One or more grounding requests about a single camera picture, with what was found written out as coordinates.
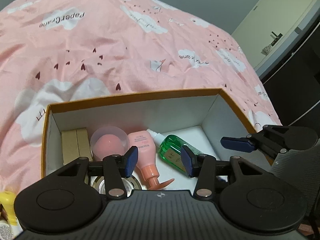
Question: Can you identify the pink pump bottle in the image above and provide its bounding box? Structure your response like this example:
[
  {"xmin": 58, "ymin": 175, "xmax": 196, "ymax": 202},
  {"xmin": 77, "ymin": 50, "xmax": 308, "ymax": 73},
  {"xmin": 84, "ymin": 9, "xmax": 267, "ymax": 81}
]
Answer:
[{"xmin": 128, "ymin": 131, "xmax": 175, "ymax": 190}]

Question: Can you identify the round silver tin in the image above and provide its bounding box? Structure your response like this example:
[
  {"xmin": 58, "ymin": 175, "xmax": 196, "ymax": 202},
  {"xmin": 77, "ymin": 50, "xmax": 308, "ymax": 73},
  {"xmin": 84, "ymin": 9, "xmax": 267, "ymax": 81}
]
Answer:
[{"xmin": 88, "ymin": 175, "xmax": 142, "ymax": 197}]

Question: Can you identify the green liquid bottle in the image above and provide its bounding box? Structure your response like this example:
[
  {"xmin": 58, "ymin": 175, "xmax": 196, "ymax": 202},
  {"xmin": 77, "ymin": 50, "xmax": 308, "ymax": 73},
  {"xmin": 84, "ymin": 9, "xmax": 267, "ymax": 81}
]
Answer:
[{"xmin": 147, "ymin": 129, "xmax": 203, "ymax": 177}]

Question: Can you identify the pink puff clear case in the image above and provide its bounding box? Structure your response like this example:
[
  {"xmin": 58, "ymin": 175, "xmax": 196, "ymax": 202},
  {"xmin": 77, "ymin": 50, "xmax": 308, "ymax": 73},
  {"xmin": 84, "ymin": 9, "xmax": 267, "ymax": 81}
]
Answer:
[{"xmin": 90, "ymin": 126, "xmax": 129, "ymax": 161}]

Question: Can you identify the gold rectangular box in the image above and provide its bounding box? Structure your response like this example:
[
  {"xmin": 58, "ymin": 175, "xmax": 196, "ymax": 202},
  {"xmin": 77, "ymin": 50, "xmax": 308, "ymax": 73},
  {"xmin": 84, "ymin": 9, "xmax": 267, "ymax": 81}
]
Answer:
[{"xmin": 61, "ymin": 128, "xmax": 93, "ymax": 165}]

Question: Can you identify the yellow bulb-cap bottle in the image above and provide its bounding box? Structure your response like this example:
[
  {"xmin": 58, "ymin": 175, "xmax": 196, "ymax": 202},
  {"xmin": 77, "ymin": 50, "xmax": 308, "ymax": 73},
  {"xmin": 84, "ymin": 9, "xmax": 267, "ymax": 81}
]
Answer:
[{"xmin": 0, "ymin": 191, "xmax": 18, "ymax": 226}]

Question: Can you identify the small white cream jar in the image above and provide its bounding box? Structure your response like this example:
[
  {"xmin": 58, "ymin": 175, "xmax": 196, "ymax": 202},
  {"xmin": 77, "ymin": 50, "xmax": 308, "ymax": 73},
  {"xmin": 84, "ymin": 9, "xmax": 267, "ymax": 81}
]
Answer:
[{"xmin": 0, "ymin": 220, "xmax": 15, "ymax": 240}]

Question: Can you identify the orange cardboard box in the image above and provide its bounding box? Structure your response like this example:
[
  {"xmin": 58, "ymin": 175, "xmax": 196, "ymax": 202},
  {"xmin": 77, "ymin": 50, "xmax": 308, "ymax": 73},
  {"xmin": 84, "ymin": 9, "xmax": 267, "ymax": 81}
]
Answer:
[{"xmin": 41, "ymin": 89, "xmax": 276, "ymax": 176}]

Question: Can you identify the dark wardrobe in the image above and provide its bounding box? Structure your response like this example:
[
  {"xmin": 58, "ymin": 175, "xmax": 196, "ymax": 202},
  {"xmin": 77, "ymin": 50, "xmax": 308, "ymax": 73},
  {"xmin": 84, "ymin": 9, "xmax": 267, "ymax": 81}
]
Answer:
[{"xmin": 262, "ymin": 12, "xmax": 319, "ymax": 132}]

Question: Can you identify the pink cloud-print duvet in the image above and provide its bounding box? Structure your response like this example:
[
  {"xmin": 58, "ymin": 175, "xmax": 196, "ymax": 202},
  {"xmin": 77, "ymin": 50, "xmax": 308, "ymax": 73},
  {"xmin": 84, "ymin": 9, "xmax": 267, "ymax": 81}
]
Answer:
[{"xmin": 1, "ymin": 0, "xmax": 280, "ymax": 193}]

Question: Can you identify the cream door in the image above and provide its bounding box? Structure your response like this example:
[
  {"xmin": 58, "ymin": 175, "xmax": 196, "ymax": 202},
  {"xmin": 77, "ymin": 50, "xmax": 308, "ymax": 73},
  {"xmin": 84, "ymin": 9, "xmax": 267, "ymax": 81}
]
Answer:
[{"xmin": 232, "ymin": 0, "xmax": 319, "ymax": 70}]

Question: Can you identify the black door handle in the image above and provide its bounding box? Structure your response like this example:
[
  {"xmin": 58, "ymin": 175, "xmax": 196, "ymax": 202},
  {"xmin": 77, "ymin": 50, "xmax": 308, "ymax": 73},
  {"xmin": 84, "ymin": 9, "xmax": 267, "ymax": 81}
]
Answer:
[{"xmin": 271, "ymin": 31, "xmax": 283, "ymax": 47}]

